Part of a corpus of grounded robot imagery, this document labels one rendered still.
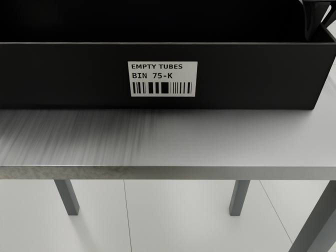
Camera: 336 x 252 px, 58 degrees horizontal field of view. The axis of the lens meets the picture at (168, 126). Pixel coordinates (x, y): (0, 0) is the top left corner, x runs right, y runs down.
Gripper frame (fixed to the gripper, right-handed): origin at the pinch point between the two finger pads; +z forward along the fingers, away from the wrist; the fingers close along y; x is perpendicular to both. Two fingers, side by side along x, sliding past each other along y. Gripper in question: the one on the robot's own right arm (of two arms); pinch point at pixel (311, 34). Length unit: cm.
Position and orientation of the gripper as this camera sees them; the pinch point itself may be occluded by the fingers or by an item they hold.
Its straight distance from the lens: 54.7
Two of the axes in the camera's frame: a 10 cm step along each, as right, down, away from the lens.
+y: -10.0, 0.1, 0.1
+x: 0.0, 7.0, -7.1
